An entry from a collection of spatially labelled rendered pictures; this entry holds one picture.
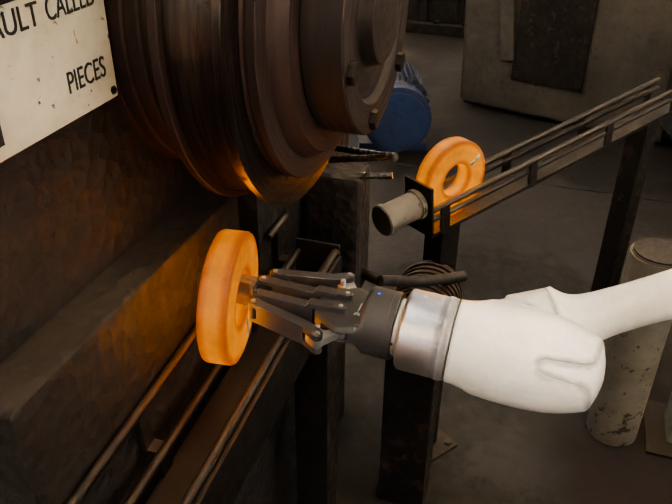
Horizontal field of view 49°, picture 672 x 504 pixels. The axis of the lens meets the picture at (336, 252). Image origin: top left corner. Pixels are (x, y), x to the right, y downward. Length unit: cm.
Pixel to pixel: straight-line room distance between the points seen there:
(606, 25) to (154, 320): 294
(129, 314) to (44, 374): 13
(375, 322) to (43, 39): 41
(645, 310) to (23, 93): 68
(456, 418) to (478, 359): 117
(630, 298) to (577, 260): 171
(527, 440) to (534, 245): 95
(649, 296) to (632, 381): 92
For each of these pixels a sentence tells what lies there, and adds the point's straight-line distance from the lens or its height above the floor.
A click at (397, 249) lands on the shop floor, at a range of 254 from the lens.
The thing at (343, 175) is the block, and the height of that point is 80.
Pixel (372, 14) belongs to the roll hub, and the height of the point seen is 112.
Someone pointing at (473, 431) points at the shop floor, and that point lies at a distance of 189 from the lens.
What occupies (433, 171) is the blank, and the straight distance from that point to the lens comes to 136.
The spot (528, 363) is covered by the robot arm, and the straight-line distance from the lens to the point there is 74.
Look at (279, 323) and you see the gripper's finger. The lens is 79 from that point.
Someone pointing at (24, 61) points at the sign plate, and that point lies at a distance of 68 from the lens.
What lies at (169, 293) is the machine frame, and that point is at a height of 83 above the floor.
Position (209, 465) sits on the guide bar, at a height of 69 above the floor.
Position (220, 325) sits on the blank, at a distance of 79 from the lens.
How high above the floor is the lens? 132
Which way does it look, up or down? 32 degrees down
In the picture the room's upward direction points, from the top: 1 degrees clockwise
